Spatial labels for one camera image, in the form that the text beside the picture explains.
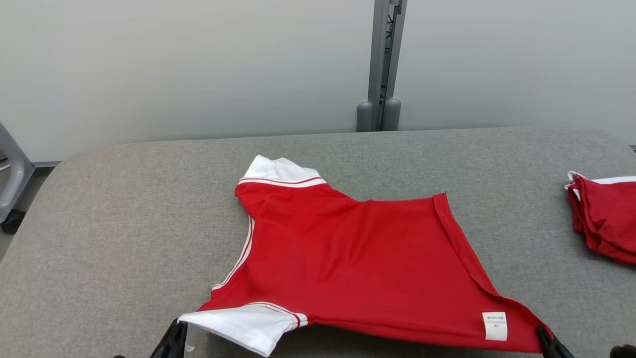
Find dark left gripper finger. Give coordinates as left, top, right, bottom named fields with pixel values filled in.
left=149, top=319, right=181, bottom=358
left=171, top=320, right=189, bottom=358

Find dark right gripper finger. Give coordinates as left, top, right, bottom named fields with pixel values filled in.
left=544, top=326, right=575, bottom=358
left=536, top=326, right=560, bottom=358

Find red shorts with white trim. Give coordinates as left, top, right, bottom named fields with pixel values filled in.
left=564, top=171, right=636, bottom=265

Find red jersey shirt white sleeves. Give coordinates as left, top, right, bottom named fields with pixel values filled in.
left=178, top=155, right=553, bottom=357

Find grey chair leg with caster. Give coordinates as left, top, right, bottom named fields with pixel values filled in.
left=0, top=123, right=34, bottom=235

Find grey cylinder post foot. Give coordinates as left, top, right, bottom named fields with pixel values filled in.
left=356, top=101, right=374, bottom=132
left=382, top=98, right=402, bottom=131

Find grey metal upright post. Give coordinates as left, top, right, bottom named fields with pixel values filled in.
left=368, top=0, right=408, bottom=131

